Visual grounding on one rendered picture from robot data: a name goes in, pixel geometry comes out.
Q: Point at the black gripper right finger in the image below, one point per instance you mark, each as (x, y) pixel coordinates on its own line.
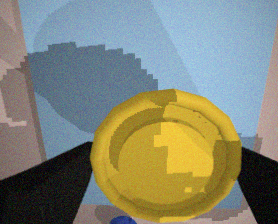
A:
(258, 181)

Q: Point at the yellow plate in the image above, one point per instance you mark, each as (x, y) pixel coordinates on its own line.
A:
(166, 156)

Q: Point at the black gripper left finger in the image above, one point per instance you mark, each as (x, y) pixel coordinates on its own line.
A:
(51, 192)

